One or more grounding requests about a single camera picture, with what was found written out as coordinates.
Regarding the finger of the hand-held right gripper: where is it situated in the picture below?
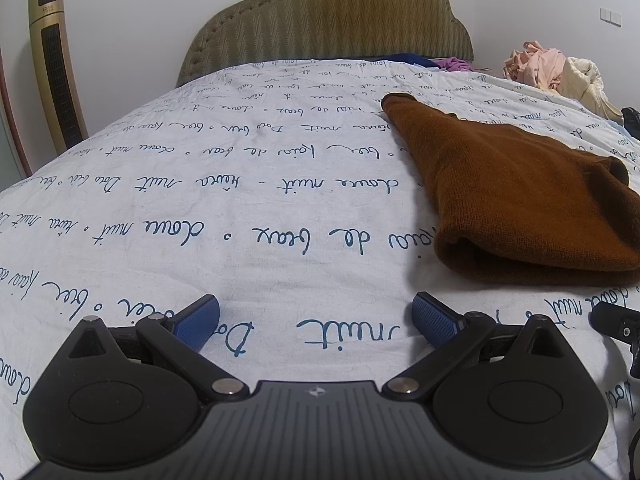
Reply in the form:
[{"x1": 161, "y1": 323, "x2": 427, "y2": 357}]
[{"x1": 590, "y1": 302, "x2": 640, "y2": 381}]

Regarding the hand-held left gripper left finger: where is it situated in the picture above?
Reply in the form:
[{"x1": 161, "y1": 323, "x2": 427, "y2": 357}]
[{"x1": 65, "y1": 294, "x2": 249, "y2": 402}]

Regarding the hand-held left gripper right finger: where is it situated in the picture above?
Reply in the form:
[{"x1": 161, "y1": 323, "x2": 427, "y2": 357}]
[{"x1": 384, "y1": 291, "x2": 576, "y2": 402}]

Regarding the brown sweater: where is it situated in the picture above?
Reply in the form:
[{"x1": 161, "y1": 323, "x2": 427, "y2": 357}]
[{"x1": 381, "y1": 92, "x2": 640, "y2": 287}]

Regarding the white printed bed sheet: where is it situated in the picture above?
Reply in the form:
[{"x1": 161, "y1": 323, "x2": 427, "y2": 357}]
[{"x1": 0, "y1": 55, "x2": 640, "y2": 480}]

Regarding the purple cloth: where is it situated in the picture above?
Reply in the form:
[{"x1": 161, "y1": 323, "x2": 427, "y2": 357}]
[{"x1": 431, "y1": 56, "x2": 473, "y2": 73}]

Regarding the dark blue cloth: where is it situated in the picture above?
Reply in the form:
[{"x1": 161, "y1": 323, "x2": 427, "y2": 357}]
[{"x1": 370, "y1": 52, "x2": 436, "y2": 67}]

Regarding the gold tower fan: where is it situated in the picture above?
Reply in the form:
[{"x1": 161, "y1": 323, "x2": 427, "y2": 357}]
[{"x1": 27, "y1": 0, "x2": 90, "y2": 153}]

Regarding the olive padded headboard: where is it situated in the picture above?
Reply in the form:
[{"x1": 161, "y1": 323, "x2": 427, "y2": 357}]
[{"x1": 176, "y1": 0, "x2": 475, "y2": 88}]

